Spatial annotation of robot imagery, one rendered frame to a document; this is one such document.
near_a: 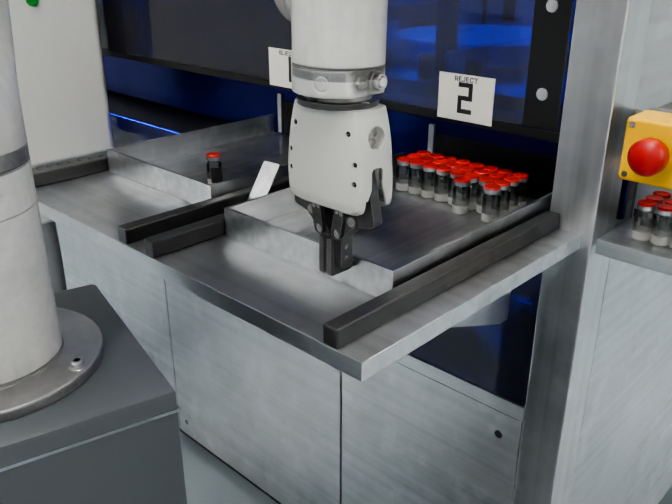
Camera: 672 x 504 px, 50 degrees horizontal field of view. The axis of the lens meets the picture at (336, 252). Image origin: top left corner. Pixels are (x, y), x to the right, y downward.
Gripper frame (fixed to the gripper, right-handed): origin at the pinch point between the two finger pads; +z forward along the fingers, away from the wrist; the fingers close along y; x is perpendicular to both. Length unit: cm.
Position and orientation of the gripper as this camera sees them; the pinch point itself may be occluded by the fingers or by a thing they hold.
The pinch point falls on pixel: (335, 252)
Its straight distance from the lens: 71.6
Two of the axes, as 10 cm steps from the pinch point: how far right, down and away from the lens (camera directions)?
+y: -7.2, -2.8, 6.3
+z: -0.1, 9.2, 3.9
